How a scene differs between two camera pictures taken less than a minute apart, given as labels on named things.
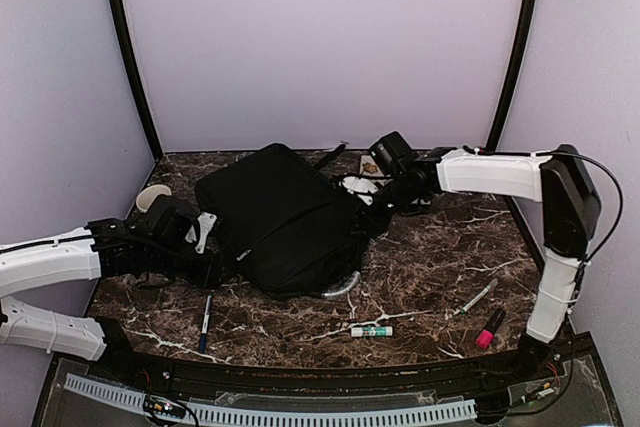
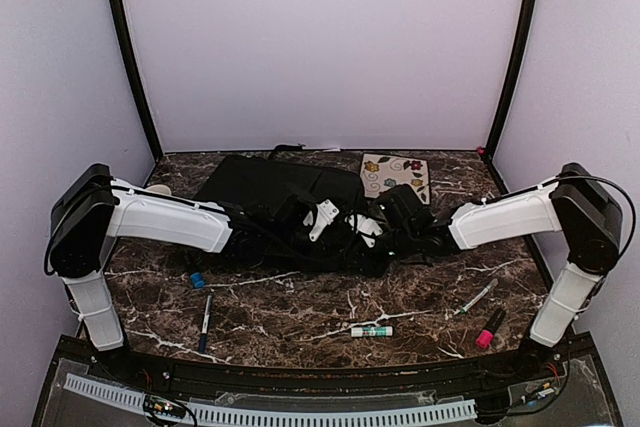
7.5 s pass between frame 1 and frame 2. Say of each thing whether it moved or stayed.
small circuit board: stayed
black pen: stayed
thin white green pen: stayed
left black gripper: moved
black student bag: moved
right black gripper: moved
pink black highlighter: stayed
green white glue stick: stayed
